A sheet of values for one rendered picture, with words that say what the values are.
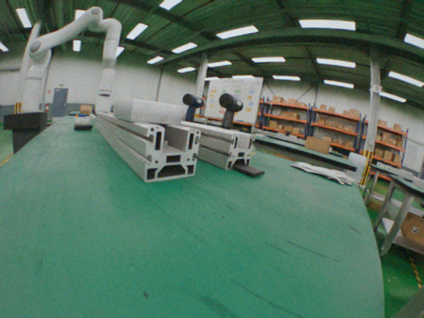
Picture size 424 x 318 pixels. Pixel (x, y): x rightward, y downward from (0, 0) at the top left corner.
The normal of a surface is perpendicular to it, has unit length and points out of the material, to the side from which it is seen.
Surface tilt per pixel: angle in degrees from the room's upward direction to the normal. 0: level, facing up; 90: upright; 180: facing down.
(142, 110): 90
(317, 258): 0
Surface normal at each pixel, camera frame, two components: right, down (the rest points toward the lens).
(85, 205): 0.16, -0.96
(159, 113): 0.70, 0.27
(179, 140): -0.69, 0.05
